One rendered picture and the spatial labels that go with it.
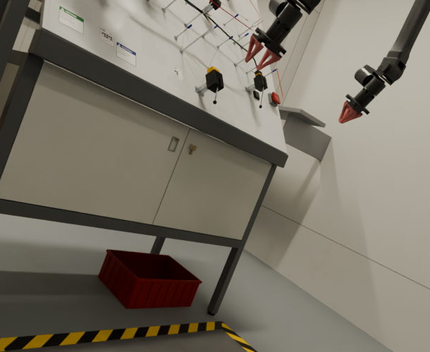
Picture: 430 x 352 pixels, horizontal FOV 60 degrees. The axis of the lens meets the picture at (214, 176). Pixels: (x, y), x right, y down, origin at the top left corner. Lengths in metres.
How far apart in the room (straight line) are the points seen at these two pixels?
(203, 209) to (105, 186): 0.47
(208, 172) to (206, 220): 0.22
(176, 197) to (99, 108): 0.47
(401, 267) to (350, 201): 0.62
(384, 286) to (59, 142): 2.31
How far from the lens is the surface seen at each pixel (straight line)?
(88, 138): 1.20
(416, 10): 1.61
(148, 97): 1.22
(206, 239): 1.64
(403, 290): 2.80
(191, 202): 1.50
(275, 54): 1.22
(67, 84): 1.15
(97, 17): 1.24
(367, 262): 2.92
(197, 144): 1.43
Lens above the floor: 0.73
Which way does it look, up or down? 3 degrees down
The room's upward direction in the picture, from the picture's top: 22 degrees clockwise
